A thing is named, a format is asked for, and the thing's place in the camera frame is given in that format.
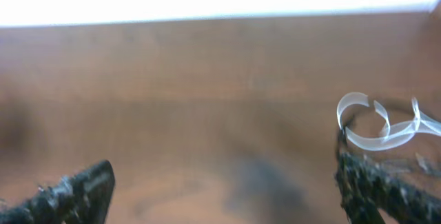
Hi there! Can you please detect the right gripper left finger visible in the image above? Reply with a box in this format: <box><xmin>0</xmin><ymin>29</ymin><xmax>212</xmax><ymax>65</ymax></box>
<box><xmin>1</xmin><ymin>160</ymin><xmax>116</xmax><ymax>224</ymax></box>

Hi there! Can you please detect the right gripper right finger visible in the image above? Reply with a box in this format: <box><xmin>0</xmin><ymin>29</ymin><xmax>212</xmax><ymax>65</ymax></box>
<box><xmin>335</xmin><ymin>152</ymin><xmax>440</xmax><ymax>224</ymax></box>

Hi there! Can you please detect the white usb cable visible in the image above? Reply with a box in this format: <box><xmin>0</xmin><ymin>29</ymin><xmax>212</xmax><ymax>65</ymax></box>
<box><xmin>336</xmin><ymin>91</ymin><xmax>441</xmax><ymax>152</ymax></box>

